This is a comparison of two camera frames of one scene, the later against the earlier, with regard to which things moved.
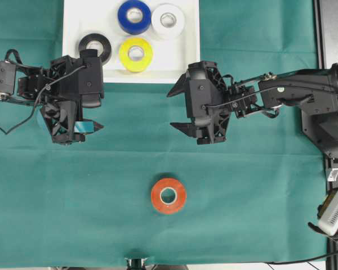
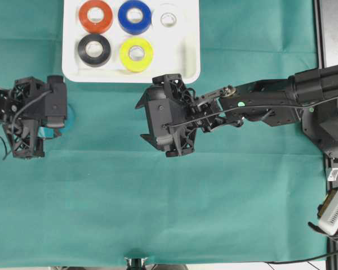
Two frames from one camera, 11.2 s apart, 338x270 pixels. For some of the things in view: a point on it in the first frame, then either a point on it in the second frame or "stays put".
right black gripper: (209, 102) -> (172, 113)
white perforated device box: (336, 210) stays put
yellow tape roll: (136, 66) stays put
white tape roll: (168, 32) stays put
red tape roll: (181, 193) -> (93, 26)
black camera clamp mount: (136, 262) stays put
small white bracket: (333, 176) stays put
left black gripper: (61, 107) -> (25, 122)
